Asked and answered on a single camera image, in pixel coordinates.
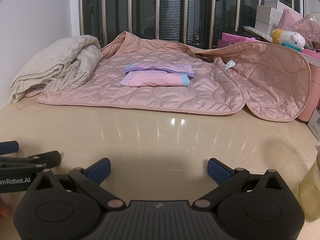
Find mauve box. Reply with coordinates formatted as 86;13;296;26
217;39;240;48

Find glass jar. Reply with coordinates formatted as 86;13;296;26
294;150;320;222

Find person's left hand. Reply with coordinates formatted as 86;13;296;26
0;197;12;218

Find plastic bag of pink filling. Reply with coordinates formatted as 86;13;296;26
287;12;320;53

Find white alpaca plush toy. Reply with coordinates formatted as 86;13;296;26
272;29;307;53

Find pale pink storage box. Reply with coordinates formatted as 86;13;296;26
297;60;320;123

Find white printed carton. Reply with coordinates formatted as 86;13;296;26
307;109;320;142

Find stack of white boxes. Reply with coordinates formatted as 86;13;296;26
255;0;288;34

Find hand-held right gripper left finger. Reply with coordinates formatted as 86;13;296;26
26;157;125;209

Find magenta flat box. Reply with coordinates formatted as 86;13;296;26
222;32;273;44

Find metal window grille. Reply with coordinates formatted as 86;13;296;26
79;0;307;49

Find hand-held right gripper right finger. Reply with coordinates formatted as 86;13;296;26
194;158;292;209

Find dark patterned packet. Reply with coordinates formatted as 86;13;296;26
242;26;273;40

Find cream knitted scarf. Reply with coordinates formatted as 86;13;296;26
10;35;103;105

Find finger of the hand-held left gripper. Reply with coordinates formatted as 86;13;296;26
0;141;20;156
0;151;61;174

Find pink shirt with purple trim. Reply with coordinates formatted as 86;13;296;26
120;63;195;87

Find pink scalloped tray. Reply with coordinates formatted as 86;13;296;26
301;49;320;61

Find pink quilted blanket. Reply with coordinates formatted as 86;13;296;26
36;31;312;122

